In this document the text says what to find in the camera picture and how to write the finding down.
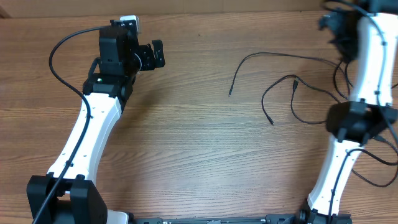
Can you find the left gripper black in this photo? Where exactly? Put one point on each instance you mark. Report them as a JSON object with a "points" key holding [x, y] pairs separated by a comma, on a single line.
{"points": [[150, 62]]}

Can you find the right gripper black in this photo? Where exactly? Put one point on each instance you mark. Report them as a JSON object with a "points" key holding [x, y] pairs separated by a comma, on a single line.
{"points": [[336, 22]]}

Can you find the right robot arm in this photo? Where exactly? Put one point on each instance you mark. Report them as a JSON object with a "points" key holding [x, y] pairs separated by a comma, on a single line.
{"points": [[366, 32]]}

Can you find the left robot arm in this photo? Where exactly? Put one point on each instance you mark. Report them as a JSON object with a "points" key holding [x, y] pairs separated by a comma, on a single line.
{"points": [[68, 193]]}

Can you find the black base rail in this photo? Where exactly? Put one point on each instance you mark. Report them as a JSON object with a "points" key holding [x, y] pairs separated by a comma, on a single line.
{"points": [[214, 220]]}

